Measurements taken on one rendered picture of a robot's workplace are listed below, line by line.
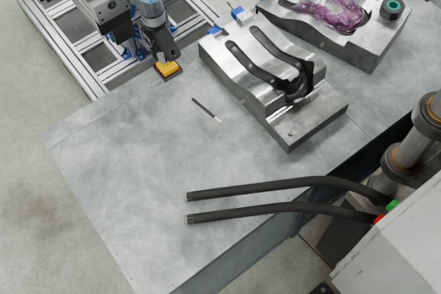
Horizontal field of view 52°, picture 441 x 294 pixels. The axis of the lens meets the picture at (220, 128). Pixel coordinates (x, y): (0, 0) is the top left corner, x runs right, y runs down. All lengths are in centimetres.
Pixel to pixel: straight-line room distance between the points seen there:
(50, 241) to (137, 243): 102
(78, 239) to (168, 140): 97
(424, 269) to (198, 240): 80
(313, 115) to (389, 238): 83
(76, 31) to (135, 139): 128
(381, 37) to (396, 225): 104
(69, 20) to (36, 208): 106
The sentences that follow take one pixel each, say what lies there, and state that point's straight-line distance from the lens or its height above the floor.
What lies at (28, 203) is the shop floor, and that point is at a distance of 249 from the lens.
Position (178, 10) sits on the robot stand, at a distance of 268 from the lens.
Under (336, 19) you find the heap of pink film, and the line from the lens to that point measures 171.
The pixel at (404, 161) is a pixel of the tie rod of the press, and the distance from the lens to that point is 125.
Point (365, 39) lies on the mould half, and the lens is 166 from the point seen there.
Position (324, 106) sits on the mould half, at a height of 86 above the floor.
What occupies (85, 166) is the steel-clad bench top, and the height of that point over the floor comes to 80.
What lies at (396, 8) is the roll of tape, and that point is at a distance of 174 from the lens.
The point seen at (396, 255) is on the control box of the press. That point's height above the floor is 146.
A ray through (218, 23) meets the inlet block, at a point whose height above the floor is 85.
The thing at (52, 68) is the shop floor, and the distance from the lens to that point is 287.
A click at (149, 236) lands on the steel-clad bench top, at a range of 141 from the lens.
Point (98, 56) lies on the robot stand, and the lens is 256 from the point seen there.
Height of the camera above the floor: 214
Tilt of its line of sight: 61 degrees down
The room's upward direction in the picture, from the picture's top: 4 degrees counter-clockwise
